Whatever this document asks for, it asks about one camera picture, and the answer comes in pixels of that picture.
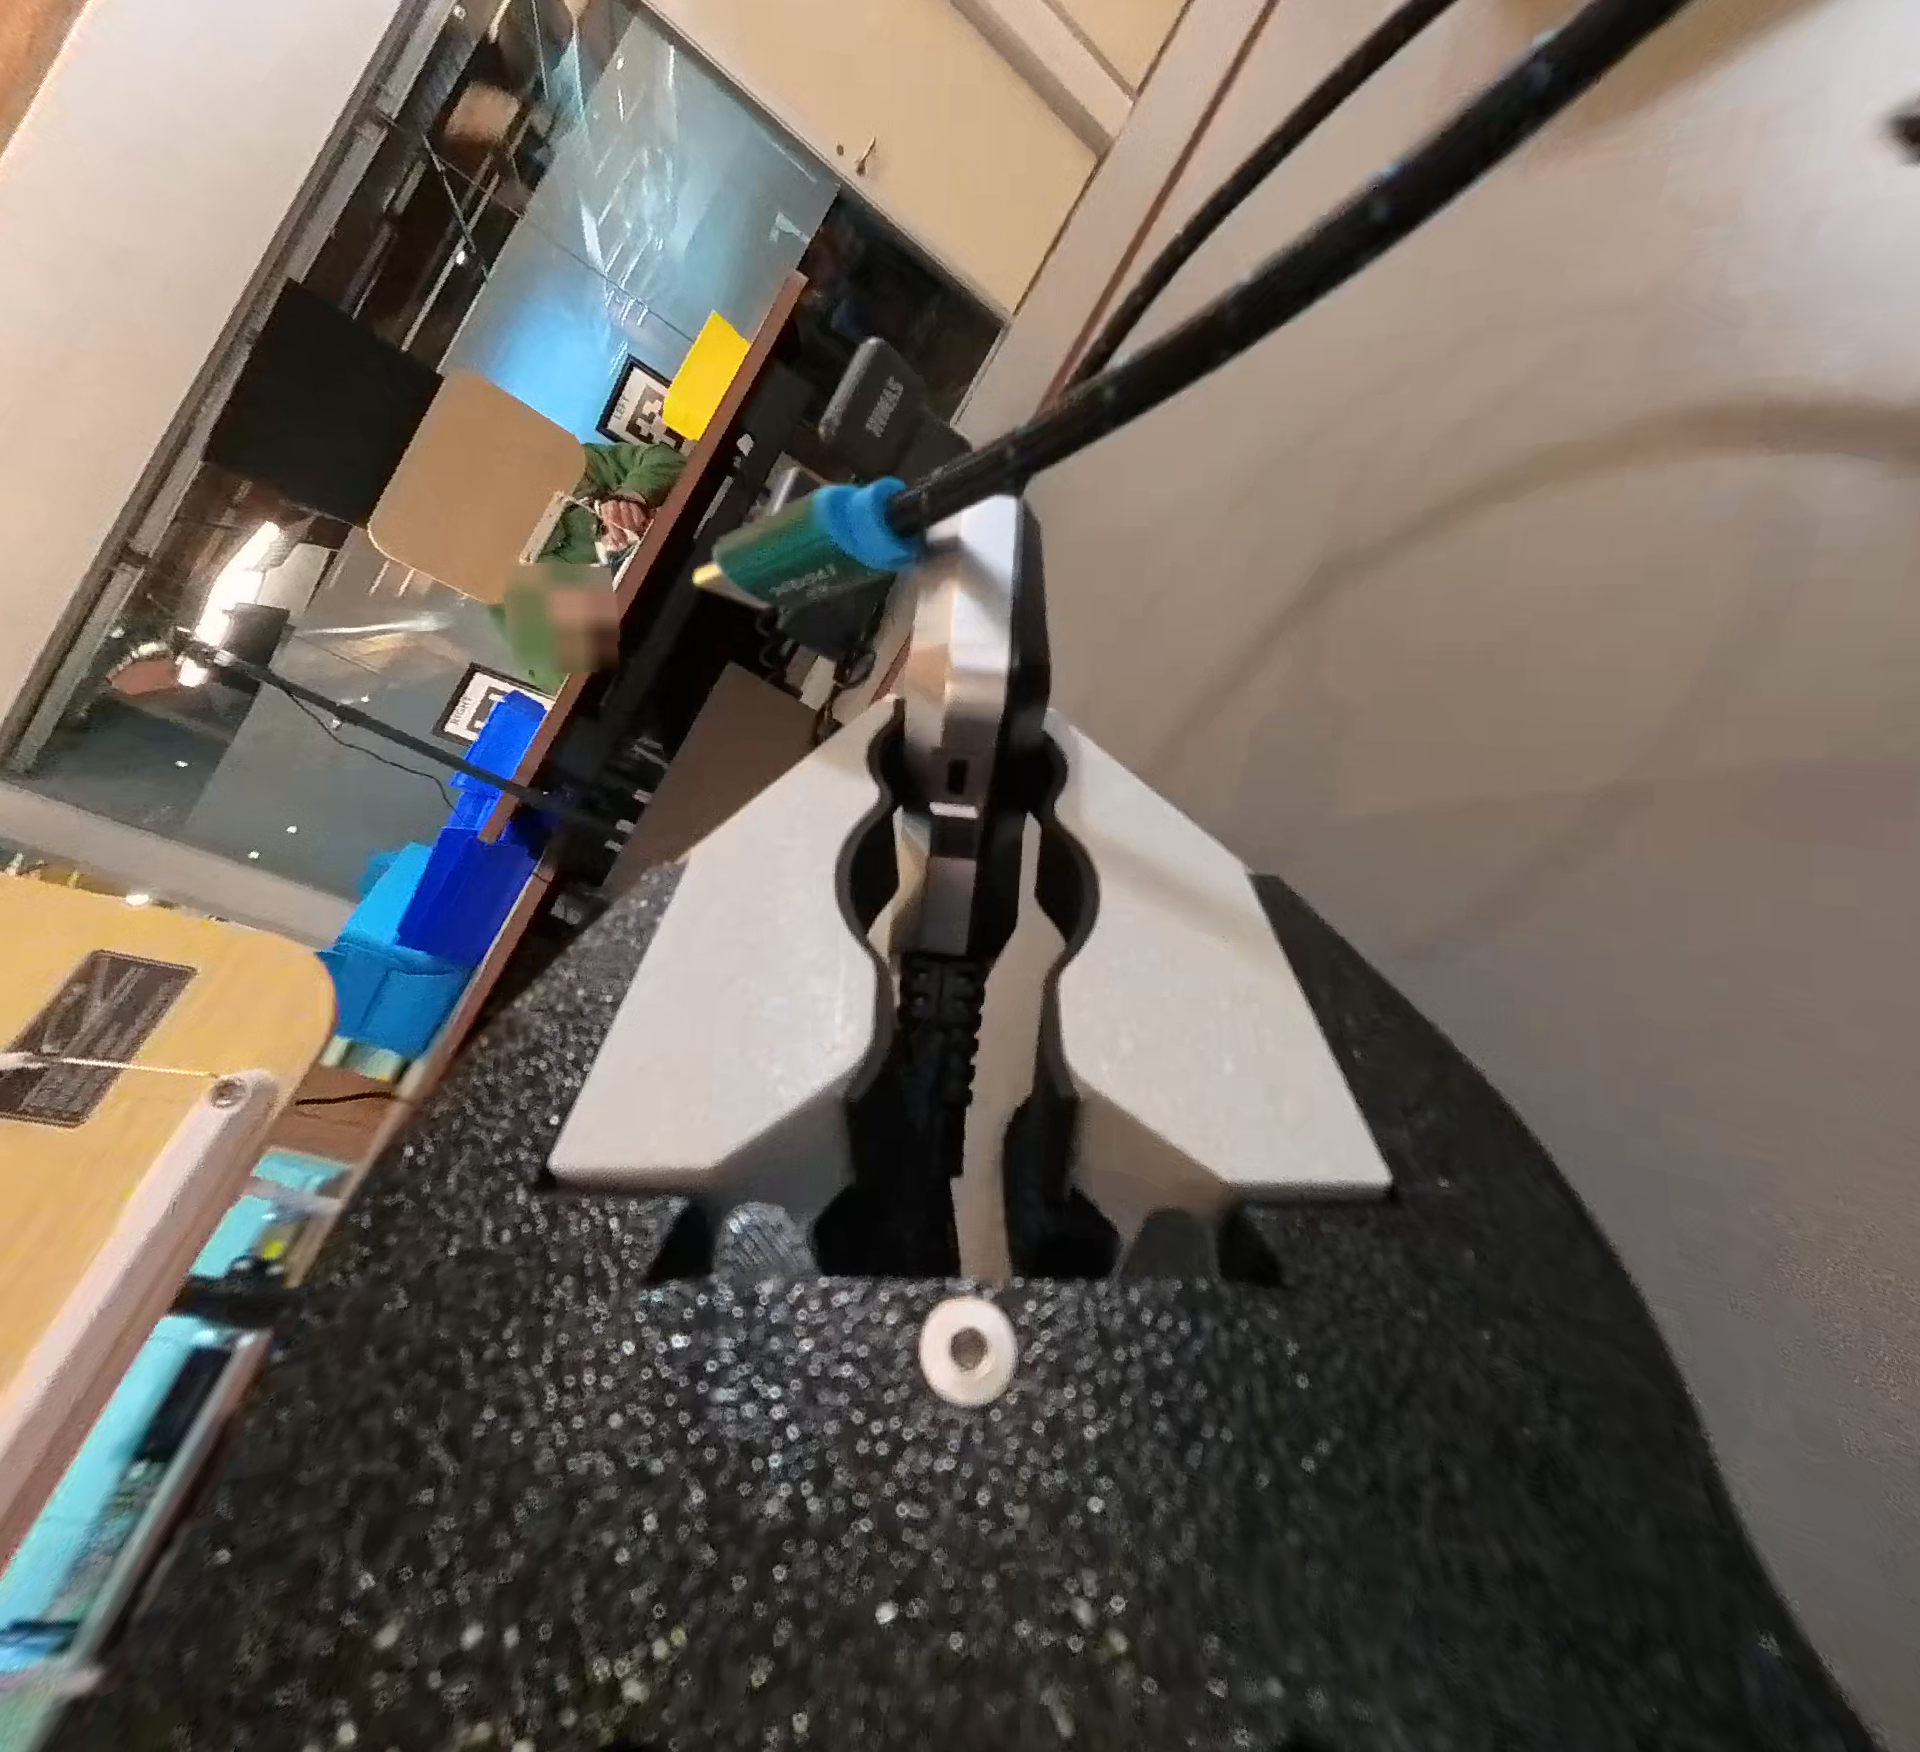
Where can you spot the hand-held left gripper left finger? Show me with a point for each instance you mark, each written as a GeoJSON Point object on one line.
{"type": "Point", "coordinates": [720, 1032]}

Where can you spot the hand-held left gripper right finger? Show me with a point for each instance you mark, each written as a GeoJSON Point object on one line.
{"type": "Point", "coordinates": [1215, 1032]}

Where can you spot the silver and black adapter hub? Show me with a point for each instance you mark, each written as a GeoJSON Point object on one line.
{"type": "Point", "coordinates": [982, 672]}

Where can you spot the blue plastic bin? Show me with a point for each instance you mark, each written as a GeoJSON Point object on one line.
{"type": "Point", "coordinates": [465, 889]}
{"type": "Point", "coordinates": [502, 740]}

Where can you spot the framed black white tag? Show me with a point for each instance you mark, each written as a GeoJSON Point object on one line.
{"type": "Point", "coordinates": [480, 701]}
{"type": "Point", "coordinates": [637, 402]}

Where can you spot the black light stand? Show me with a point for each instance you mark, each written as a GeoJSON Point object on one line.
{"type": "Point", "coordinates": [376, 731]}

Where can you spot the long wooden table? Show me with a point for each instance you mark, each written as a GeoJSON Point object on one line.
{"type": "Point", "coordinates": [702, 462]}

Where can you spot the black rounded case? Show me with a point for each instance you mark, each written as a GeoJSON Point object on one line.
{"type": "Point", "coordinates": [891, 409]}

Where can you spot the yellow plastic bin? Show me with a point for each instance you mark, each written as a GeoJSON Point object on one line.
{"type": "Point", "coordinates": [708, 371]}

